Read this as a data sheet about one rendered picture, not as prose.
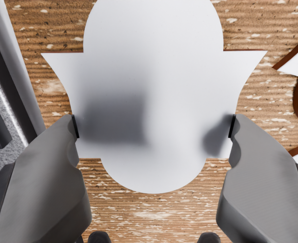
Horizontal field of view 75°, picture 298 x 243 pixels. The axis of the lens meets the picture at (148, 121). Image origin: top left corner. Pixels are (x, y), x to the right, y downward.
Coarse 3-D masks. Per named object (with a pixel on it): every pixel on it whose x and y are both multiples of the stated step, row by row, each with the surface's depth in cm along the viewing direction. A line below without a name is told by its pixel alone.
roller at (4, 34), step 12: (0, 0) 14; (0, 12) 14; (0, 24) 14; (0, 36) 15; (12, 36) 15; (0, 48) 16; (12, 48) 15; (12, 60) 16; (12, 72) 17; (24, 72) 16; (24, 84) 17; (24, 96) 18; (36, 108) 18; (36, 120) 19; (36, 132) 20
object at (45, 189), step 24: (72, 120) 11; (48, 144) 9; (72, 144) 9; (24, 168) 8; (48, 168) 8; (72, 168) 8; (24, 192) 7; (48, 192) 7; (72, 192) 7; (0, 216) 6; (24, 216) 6; (48, 216) 6; (72, 216) 6; (0, 240) 5; (24, 240) 5; (48, 240) 6; (72, 240) 7
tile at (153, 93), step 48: (144, 0) 10; (192, 0) 10; (96, 48) 11; (144, 48) 11; (192, 48) 11; (96, 96) 12; (144, 96) 12; (192, 96) 12; (96, 144) 14; (144, 144) 14; (192, 144) 14; (144, 192) 16
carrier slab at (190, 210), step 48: (48, 0) 12; (96, 0) 12; (240, 0) 12; (288, 0) 12; (48, 48) 14; (240, 48) 14; (288, 48) 14; (48, 96) 16; (240, 96) 15; (288, 96) 15; (288, 144) 18; (96, 192) 21; (192, 192) 21; (144, 240) 26; (192, 240) 26
